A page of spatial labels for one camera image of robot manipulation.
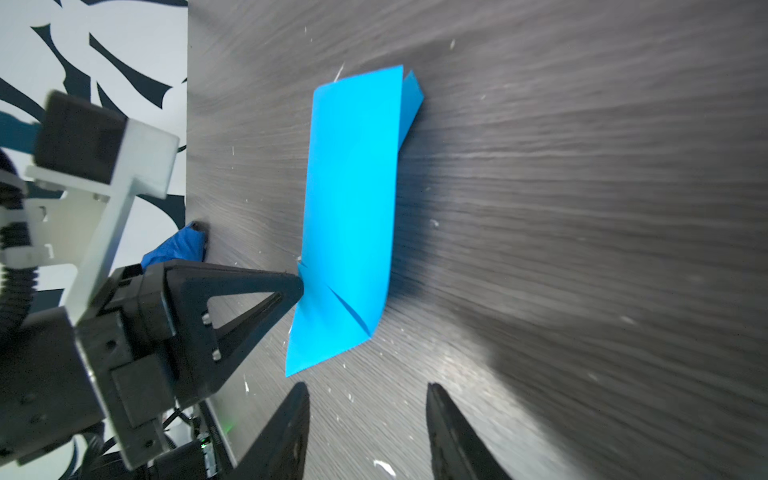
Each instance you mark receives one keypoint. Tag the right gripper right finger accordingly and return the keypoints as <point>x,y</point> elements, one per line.
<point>457,452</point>

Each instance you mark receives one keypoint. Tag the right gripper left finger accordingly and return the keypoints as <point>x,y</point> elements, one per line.
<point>279,451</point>

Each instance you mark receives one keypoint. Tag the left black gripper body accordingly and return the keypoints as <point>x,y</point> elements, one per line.
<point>138,353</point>

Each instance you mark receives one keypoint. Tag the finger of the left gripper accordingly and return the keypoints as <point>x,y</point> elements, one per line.
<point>220,314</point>

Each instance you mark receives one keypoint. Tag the blue square paper sheet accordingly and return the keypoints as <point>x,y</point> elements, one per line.
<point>358,126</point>

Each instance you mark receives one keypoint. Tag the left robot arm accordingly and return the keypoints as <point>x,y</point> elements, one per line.
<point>18,285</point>

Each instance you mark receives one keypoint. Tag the blue round cloth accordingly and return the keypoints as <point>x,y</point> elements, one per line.
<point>188,244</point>

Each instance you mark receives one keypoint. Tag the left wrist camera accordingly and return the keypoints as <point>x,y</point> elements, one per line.
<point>101,161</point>

